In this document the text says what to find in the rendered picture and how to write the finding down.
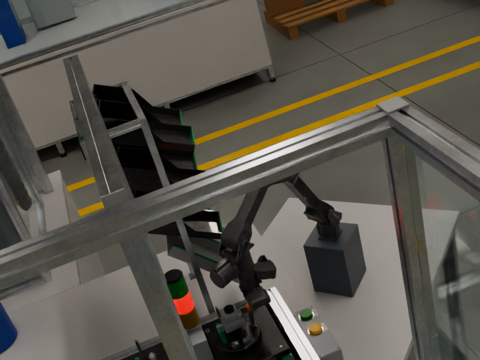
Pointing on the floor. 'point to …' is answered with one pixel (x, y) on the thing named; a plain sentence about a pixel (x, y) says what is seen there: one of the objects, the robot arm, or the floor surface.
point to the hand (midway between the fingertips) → (253, 297)
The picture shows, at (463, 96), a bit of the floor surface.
